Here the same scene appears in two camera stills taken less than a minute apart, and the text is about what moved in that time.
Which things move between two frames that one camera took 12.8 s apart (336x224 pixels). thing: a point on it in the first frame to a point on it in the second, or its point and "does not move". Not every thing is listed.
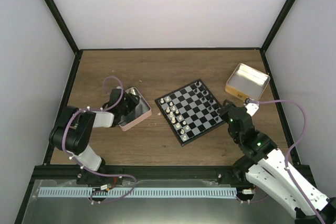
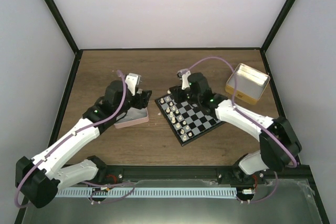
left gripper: (133, 101) to (143, 99)
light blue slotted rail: (124, 192) does not move
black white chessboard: (191, 112) does not move
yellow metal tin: (247, 82) does not move
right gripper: (223, 111) to (176, 94)
